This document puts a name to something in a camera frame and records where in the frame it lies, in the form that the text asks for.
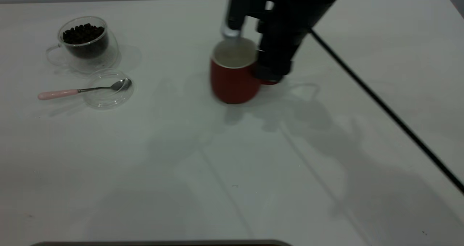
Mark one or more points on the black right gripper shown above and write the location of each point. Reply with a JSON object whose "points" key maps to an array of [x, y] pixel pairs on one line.
{"points": [[301, 3]]}

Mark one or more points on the red ceramic mug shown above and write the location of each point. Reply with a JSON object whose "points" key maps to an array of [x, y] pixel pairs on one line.
{"points": [[232, 84]]}

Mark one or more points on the clear glass lid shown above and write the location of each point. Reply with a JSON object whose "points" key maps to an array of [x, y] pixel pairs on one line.
{"points": [[105, 99]]}

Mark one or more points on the clear double-wall glass cup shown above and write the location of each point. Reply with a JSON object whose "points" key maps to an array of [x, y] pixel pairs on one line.
{"points": [[90, 65]]}

